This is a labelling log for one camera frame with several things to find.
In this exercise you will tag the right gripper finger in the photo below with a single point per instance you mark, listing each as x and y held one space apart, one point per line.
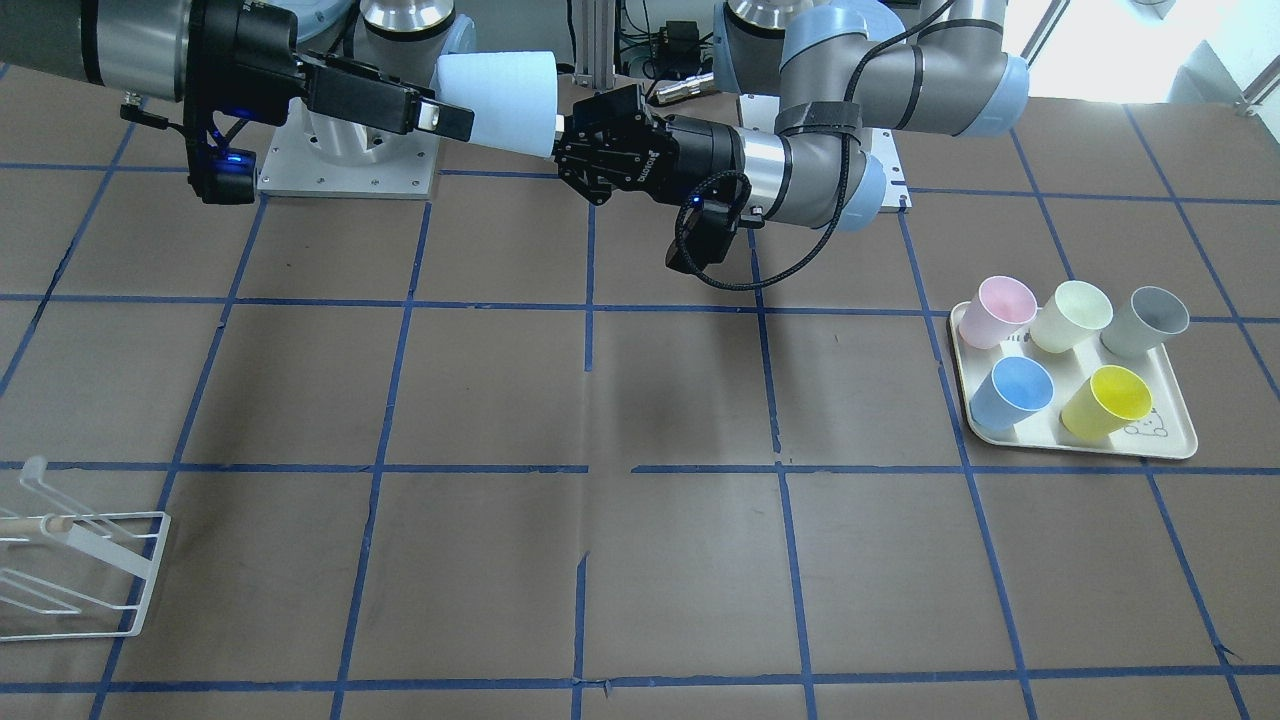
444 120

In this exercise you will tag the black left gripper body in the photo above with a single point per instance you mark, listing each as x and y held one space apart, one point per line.
700 150

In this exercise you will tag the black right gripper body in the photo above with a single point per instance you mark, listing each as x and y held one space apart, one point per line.
243 62

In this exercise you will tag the light blue plastic cup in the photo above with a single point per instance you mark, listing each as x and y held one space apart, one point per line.
513 97

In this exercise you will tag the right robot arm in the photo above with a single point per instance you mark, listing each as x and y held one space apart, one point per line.
133 46

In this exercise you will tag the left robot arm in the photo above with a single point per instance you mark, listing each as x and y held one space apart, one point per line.
838 69

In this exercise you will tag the pink plastic cup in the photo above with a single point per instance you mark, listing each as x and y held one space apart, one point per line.
1001 306

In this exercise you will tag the cream plastic cup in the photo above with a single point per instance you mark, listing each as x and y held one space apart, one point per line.
1076 311

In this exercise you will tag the grey plastic cup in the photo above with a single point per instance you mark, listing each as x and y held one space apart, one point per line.
1151 317

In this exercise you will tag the yellow plastic cup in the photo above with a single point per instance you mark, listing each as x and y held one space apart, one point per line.
1111 398

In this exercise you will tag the cream plastic tray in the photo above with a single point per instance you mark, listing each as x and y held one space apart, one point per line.
1167 432

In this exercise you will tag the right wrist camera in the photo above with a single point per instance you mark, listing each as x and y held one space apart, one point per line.
222 176

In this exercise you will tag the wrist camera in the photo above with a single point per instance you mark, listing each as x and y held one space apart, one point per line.
222 176
704 232

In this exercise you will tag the aluminium frame post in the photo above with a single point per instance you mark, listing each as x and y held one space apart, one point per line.
594 42

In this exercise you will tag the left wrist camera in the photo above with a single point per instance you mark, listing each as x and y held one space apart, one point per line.
704 232

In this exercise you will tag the white wire cup rack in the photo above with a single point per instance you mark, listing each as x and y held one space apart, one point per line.
72 573

